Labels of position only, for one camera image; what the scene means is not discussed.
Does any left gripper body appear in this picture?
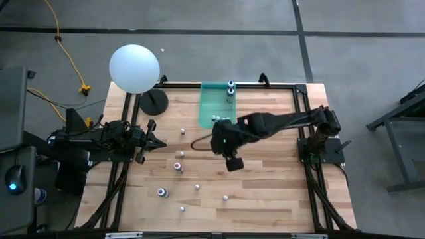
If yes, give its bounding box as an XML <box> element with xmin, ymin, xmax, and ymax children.
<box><xmin>131</xmin><ymin>119</ymin><xmax>157</xmax><ymax>164</ymax></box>

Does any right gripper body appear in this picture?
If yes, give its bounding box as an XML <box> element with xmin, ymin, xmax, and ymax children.
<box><xmin>210</xmin><ymin>119</ymin><xmax>248</xmax><ymax>161</ymax></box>

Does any teal translucent plastic bin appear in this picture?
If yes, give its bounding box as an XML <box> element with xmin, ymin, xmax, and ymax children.
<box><xmin>198</xmin><ymin>81</ymin><xmax>238</xmax><ymax>129</ymax></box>

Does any white globe lamp black stand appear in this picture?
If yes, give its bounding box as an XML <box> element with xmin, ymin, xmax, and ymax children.
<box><xmin>108</xmin><ymin>44</ymin><xmax>170</xmax><ymax>117</ymax></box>

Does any white blue cup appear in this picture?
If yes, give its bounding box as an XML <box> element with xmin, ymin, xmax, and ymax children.
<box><xmin>33</xmin><ymin>187</ymin><xmax>48</xmax><ymax>205</ymax></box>

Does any grey desk panel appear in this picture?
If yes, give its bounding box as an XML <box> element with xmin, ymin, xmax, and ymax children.
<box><xmin>0</xmin><ymin>65</ymin><xmax>29</xmax><ymax>153</ymax></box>
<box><xmin>0</xmin><ymin>145</ymin><xmax>37</xmax><ymax>235</ymax></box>

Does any black computer mouse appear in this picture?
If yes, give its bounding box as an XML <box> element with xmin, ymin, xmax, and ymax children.
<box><xmin>4</xmin><ymin>163</ymin><xmax>28</xmax><ymax>196</ymax></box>

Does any grey metal cart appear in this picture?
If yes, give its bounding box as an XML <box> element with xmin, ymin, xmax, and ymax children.
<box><xmin>365</xmin><ymin>79</ymin><xmax>425</xmax><ymax>195</ymax></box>

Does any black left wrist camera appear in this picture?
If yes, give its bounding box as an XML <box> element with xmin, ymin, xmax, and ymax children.
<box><xmin>131</xmin><ymin>129</ymin><xmax>147</xmax><ymax>147</ymax></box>

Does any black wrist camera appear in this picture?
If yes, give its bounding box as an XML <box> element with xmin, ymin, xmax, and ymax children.
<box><xmin>131</xmin><ymin>129</ymin><xmax>147</xmax><ymax>147</ymax></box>
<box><xmin>225</xmin><ymin>156</ymin><xmax>245</xmax><ymax>173</ymax></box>

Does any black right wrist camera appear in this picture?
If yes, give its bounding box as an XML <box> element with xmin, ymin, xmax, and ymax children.
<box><xmin>225</xmin><ymin>156</ymin><xmax>245</xmax><ymax>173</ymax></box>

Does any black camera cable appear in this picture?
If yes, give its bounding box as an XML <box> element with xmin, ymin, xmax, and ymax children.
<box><xmin>190</xmin><ymin>133</ymin><xmax>215</xmax><ymax>153</ymax></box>

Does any yellow extension cord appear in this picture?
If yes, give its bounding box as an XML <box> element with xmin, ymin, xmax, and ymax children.
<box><xmin>25</xmin><ymin>0</ymin><xmax>94</xmax><ymax>129</ymax></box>

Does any silver bracket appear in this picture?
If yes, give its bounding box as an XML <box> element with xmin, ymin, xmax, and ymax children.
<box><xmin>290</xmin><ymin>233</ymin><xmax>330</xmax><ymax>239</ymax></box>
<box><xmin>104</xmin><ymin>232</ymin><xmax>144</xmax><ymax>239</ymax></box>

